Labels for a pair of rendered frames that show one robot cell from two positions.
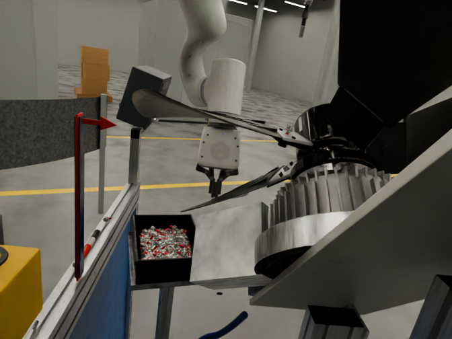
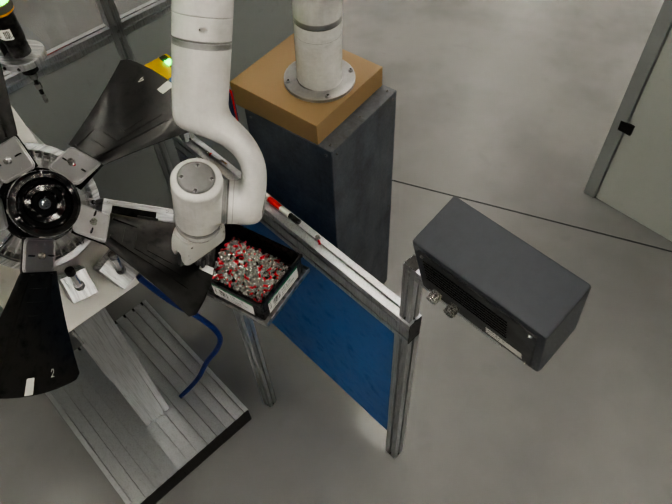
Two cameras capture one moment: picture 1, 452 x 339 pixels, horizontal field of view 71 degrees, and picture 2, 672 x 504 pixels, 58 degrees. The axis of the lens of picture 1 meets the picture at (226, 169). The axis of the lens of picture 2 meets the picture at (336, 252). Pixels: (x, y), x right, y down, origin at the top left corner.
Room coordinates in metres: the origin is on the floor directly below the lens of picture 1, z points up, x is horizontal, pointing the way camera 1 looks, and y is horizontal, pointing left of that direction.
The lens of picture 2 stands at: (1.52, -0.20, 2.01)
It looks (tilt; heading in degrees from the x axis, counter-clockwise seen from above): 53 degrees down; 144
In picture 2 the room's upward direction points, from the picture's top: 4 degrees counter-clockwise
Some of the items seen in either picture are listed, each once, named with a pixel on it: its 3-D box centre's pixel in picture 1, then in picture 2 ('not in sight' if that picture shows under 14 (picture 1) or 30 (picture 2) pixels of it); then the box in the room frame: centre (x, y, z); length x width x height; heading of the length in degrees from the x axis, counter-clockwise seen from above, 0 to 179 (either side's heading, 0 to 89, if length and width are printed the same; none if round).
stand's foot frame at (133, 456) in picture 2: not in sight; (142, 398); (0.38, -0.24, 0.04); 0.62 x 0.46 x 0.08; 5
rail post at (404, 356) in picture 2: (127, 290); (399, 402); (1.06, 0.32, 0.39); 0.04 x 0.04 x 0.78; 5
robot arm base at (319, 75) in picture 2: not in sight; (318, 49); (0.43, 0.58, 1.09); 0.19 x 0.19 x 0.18
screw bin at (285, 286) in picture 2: (166, 245); (246, 269); (0.71, 0.12, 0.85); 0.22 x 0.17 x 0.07; 20
